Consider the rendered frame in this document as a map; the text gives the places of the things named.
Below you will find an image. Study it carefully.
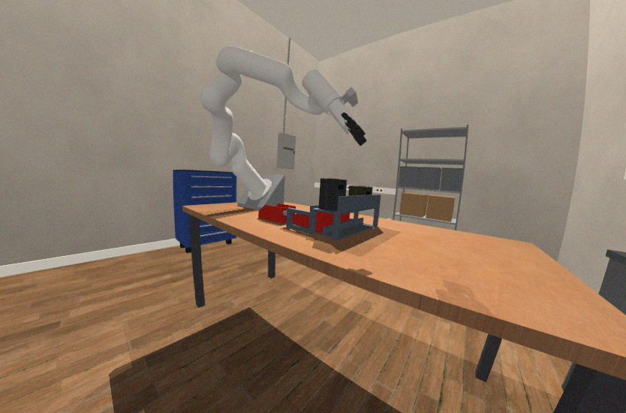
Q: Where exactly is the dark grey case with orange latches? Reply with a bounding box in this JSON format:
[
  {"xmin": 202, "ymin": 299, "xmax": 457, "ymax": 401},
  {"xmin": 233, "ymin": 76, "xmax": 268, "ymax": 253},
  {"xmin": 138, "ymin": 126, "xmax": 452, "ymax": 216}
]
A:
[{"xmin": 319, "ymin": 178, "xmax": 347, "ymax": 211}]

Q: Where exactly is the olive green tool case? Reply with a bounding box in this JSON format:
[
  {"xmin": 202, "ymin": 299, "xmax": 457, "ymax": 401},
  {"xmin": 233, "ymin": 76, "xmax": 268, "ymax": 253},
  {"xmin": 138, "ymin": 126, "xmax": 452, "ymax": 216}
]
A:
[{"xmin": 348, "ymin": 185, "xmax": 372, "ymax": 196}]

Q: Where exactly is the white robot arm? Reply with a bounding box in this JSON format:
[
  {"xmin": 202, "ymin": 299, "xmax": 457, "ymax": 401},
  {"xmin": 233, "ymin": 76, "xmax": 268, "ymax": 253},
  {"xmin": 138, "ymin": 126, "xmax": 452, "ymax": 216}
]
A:
[{"xmin": 200, "ymin": 46, "xmax": 358, "ymax": 200}]

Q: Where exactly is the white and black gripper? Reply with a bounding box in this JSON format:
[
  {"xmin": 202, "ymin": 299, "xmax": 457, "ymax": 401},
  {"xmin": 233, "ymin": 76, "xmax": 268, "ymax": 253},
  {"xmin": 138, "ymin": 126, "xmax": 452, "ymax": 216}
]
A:
[{"xmin": 327, "ymin": 99, "xmax": 367, "ymax": 146}]

